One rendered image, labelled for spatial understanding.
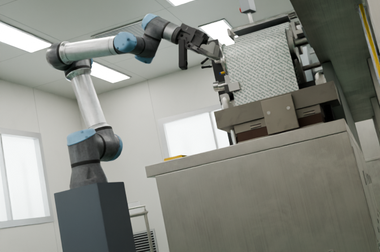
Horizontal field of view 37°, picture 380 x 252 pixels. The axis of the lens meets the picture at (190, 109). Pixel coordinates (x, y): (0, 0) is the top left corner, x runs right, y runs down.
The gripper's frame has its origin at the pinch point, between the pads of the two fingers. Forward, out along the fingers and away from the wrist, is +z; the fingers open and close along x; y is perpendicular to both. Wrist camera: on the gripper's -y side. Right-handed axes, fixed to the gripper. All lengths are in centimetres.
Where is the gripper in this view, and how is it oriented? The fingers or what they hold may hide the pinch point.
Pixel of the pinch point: (217, 60)
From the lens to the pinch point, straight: 218.5
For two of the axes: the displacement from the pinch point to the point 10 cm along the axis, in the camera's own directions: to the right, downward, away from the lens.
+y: 4.4, -9.0, -0.3
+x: 3.1, 1.2, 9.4
